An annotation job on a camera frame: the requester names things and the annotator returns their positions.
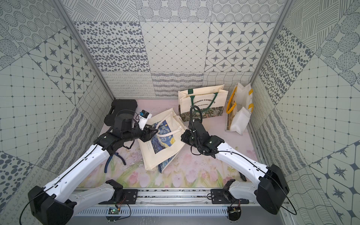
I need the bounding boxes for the starry night canvas tote bag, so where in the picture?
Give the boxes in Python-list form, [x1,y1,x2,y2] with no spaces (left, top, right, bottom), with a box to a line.
[138,108,186,173]

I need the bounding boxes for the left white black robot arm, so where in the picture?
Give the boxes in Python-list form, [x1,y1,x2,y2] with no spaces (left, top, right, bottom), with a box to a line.
[28,110,158,225]

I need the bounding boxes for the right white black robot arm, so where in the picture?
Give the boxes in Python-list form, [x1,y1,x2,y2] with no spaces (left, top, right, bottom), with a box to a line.
[181,119,289,215]

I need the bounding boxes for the black plastic tool case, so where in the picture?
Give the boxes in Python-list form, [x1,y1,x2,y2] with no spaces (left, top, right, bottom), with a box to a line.
[104,99,137,126]

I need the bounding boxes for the right small circuit board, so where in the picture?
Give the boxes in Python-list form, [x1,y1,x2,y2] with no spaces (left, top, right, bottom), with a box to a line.
[227,206,242,221]

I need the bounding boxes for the small circuit board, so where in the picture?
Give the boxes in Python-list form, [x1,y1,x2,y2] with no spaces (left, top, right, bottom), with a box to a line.
[107,208,121,217]
[227,206,242,221]

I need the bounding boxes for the left small circuit board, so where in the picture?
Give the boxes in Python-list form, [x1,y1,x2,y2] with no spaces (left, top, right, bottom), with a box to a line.
[107,208,121,217]

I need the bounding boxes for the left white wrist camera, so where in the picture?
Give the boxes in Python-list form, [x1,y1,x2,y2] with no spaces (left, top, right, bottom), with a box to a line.
[138,110,152,130]

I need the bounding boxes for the blue handled pliers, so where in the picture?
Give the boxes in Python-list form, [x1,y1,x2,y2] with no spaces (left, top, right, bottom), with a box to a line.
[104,152,127,173]

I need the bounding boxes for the green handled floral tote bag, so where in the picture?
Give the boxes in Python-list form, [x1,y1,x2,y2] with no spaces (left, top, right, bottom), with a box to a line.
[178,84,228,122]

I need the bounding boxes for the yellow handled illustrated tote bag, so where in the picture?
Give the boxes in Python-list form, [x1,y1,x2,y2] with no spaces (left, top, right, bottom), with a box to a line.
[226,83,255,135]

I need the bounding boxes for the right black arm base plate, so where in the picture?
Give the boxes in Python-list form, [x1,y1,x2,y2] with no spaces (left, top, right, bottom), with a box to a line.
[210,189,249,204]

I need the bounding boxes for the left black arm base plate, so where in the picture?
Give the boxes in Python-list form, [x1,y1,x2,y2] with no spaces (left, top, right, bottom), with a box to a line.
[99,189,138,205]

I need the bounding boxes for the aluminium rail frame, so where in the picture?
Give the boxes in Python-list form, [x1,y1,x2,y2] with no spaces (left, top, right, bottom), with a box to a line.
[56,187,290,207]

